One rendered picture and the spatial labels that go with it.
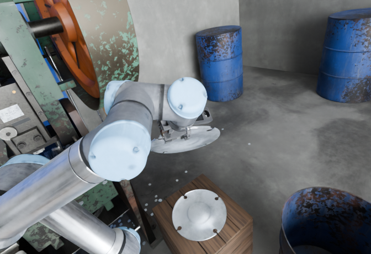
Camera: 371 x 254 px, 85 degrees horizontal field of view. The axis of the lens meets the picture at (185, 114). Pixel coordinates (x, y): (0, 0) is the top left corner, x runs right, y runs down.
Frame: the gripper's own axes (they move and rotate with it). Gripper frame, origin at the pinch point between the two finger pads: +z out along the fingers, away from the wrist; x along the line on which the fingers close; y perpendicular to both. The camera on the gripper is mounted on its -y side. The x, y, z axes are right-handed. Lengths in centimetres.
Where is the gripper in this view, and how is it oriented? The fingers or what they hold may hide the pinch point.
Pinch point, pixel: (179, 131)
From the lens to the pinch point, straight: 71.6
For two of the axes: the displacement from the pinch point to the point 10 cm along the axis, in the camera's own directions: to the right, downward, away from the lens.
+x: 3.7, 9.0, -2.3
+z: -1.3, 3.0, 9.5
